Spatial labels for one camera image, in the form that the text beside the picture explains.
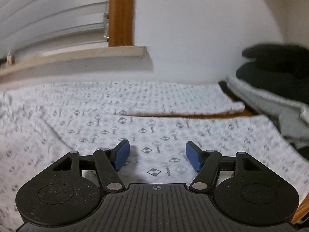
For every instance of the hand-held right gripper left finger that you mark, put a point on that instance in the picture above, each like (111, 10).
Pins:
(122, 154)

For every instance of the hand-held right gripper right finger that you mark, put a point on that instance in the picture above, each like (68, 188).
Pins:
(193, 156)

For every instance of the white patterned pajama garment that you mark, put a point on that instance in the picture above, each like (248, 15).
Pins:
(144, 130)

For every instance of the grey folded garment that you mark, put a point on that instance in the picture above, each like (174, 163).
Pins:
(294, 128)

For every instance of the beige window sill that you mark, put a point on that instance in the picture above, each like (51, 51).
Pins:
(72, 55)

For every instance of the black folded hoodie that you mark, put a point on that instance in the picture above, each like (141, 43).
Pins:
(277, 79)

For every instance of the wooden window trim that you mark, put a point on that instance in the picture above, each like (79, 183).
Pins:
(122, 12)

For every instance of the clear jar with orange label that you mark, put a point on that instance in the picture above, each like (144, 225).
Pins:
(10, 59)

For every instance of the grey window blind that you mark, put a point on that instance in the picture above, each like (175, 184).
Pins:
(48, 12)

